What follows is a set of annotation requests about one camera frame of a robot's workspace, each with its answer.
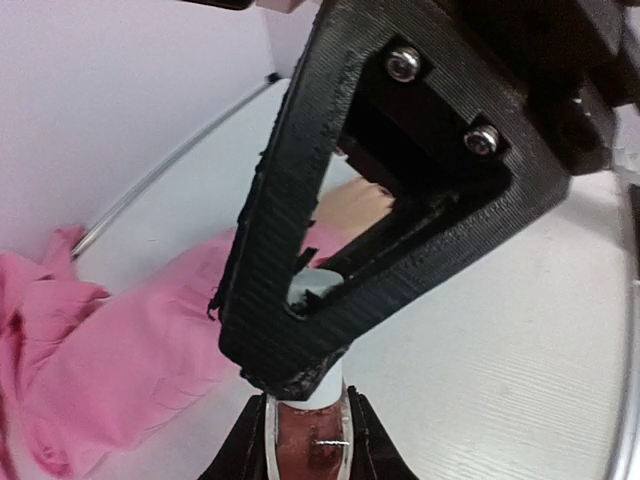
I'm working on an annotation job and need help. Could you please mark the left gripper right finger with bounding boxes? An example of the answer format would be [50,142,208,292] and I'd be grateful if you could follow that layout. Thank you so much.
[347,386,418,480]

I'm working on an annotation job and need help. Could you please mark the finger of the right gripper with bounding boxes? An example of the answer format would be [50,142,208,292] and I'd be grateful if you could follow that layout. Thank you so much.
[211,1,569,400]

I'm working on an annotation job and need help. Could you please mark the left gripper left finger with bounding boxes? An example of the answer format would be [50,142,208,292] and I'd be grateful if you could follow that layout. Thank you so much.
[198,394,268,480]

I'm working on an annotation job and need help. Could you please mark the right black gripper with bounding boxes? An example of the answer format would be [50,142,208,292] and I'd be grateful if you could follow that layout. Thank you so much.
[457,1,639,175]

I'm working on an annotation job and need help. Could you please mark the nail polish bottle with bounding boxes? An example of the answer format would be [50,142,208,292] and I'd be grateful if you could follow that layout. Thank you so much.
[264,395,354,480]

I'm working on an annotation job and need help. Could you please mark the white nail polish cap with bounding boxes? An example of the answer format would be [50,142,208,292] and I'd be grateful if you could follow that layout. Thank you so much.
[279,268,346,409]

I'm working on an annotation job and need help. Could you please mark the mannequin hand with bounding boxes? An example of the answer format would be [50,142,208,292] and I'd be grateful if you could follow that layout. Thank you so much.
[313,177,395,240]

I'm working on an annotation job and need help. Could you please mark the pink sweatshirt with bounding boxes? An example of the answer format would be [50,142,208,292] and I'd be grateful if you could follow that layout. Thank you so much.
[0,224,321,479]

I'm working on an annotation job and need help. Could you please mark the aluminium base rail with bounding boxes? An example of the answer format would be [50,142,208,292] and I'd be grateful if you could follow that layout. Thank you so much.
[604,144,640,480]

